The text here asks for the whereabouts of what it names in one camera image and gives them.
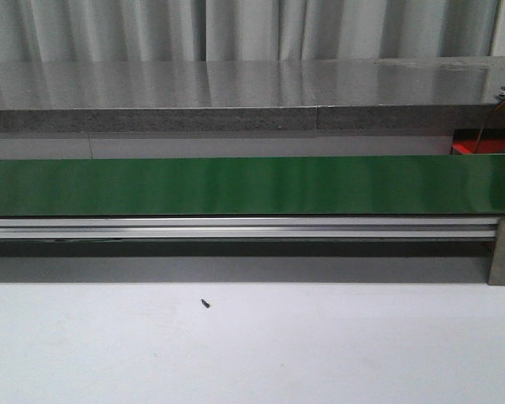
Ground grey stone shelf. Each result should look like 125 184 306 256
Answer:
0 56 505 133

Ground aluminium conveyor side rail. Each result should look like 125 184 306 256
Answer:
0 216 499 240

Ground white pleated curtain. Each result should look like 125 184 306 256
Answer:
0 1 499 62

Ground red and black wire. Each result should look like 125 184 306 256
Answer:
470 96 505 156

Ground red plastic tray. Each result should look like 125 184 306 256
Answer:
451 129 505 155

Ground green conveyor belt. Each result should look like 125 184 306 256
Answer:
0 155 505 217

